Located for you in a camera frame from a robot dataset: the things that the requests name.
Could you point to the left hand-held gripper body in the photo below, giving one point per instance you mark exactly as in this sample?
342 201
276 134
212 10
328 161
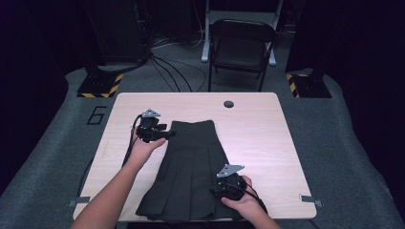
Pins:
149 129

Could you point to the person's right hand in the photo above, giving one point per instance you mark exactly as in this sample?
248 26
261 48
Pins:
248 205

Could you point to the black equipment cabinet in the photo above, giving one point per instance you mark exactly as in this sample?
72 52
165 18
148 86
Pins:
117 28

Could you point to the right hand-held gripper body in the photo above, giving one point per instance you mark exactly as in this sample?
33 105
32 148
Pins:
230 189

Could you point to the person's left hand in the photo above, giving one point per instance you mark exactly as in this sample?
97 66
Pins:
143 151

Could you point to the grey table edge bracket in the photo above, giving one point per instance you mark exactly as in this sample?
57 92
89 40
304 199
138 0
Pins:
310 199
79 201

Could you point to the black stand base striped tape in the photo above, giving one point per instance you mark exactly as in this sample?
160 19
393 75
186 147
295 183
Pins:
98 86
310 86

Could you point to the black folding chair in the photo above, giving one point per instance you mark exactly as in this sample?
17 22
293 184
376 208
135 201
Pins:
242 47

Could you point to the black pleated skirt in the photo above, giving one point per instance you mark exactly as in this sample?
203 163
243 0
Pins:
191 165

